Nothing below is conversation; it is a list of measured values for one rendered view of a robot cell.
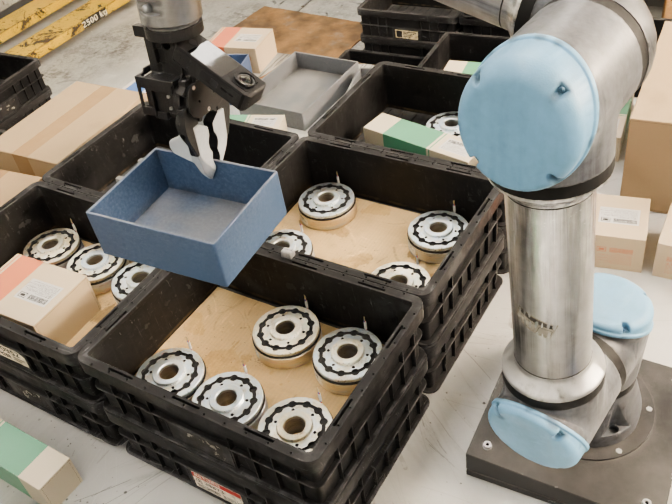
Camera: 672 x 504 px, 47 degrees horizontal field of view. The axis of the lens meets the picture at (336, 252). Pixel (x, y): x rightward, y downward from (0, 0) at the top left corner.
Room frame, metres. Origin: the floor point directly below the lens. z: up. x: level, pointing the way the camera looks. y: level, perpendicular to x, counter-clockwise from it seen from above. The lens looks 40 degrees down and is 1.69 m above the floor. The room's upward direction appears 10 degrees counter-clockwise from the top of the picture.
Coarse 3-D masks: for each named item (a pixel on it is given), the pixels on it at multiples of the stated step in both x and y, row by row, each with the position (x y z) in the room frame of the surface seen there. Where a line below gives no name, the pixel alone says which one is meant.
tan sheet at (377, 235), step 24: (288, 216) 1.14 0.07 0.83; (360, 216) 1.10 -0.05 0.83; (384, 216) 1.09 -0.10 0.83; (408, 216) 1.08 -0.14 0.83; (312, 240) 1.06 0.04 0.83; (336, 240) 1.05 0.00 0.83; (360, 240) 1.04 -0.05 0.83; (384, 240) 1.03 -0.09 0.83; (360, 264) 0.97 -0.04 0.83; (384, 264) 0.96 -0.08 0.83; (432, 264) 0.94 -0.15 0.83
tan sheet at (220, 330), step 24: (216, 288) 0.98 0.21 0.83; (216, 312) 0.92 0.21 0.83; (240, 312) 0.91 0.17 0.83; (264, 312) 0.90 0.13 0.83; (192, 336) 0.87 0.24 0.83; (216, 336) 0.86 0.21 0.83; (240, 336) 0.86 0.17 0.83; (216, 360) 0.81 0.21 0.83; (240, 360) 0.81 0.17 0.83; (264, 384) 0.75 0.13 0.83; (288, 384) 0.74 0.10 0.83; (312, 384) 0.74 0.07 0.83; (336, 408) 0.69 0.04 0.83
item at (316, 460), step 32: (384, 288) 0.80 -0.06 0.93; (416, 320) 0.74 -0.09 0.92; (384, 352) 0.68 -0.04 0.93; (128, 384) 0.70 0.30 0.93; (192, 416) 0.64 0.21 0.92; (224, 416) 0.62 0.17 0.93; (352, 416) 0.60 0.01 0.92; (256, 448) 0.58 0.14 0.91; (288, 448) 0.56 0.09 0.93; (320, 448) 0.55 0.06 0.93
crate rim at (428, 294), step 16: (320, 144) 1.21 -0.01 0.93; (336, 144) 1.20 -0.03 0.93; (400, 160) 1.11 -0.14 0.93; (416, 160) 1.10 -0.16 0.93; (464, 176) 1.04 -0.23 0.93; (480, 176) 1.03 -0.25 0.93; (496, 192) 0.98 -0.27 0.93; (480, 208) 0.94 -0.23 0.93; (496, 208) 0.96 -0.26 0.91; (480, 224) 0.91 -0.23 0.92; (464, 240) 0.88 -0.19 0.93; (304, 256) 0.90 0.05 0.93; (448, 256) 0.85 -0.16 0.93; (464, 256) 0.87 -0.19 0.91; (352, 272) 0.85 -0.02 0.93; (448, 272) 0.82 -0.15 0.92; (400, 288) 0.80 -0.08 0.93; (416, 288) 0.79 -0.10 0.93; (432, 288) 0.79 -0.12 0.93
